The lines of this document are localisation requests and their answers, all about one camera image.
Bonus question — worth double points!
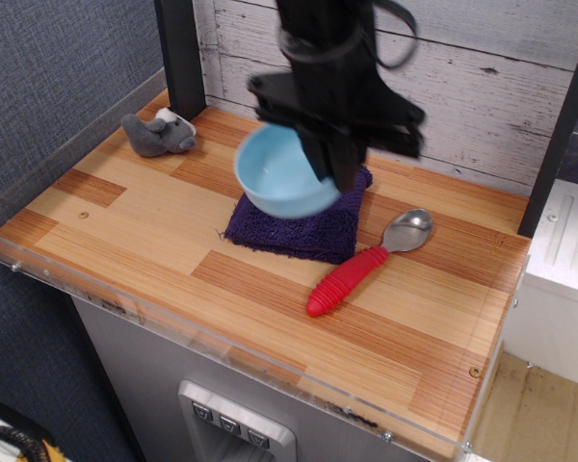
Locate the clear acrylic table guard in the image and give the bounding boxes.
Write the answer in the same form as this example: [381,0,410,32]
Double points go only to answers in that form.
[0,57,537,461]

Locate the grey cabinet with button panel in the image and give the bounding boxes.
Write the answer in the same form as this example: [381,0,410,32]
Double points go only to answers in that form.
[74,299,421,461]

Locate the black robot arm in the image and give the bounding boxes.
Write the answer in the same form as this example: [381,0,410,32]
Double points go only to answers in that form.
[248,1,426,193]

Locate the black left frame post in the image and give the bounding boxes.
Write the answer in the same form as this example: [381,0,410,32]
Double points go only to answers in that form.
[154,0,207,120]

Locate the light blue bowl cup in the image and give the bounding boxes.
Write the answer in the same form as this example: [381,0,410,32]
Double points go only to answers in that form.
[234,124,341,219]

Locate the red handled metal spoon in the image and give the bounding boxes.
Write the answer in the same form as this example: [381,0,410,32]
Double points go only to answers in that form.
[305,209,434,317]

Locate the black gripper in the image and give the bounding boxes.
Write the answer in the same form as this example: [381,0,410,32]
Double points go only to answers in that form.
[248,42,425,192]

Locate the white ribbed side unit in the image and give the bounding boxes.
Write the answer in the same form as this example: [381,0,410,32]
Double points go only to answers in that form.
[502,180,578,383]

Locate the black right frame post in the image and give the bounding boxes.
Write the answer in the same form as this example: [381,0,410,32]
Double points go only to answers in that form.
[517,62,578,238]

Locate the purple folded towel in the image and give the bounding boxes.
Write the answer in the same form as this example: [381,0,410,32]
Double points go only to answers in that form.
[223,166,373,265]

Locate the grey plush elephant toy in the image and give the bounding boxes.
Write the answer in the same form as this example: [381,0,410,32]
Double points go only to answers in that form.
[120,108,197,158]

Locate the black frame post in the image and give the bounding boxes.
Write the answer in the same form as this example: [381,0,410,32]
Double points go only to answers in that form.
[517,62,578,238]
[154,0,207,120]

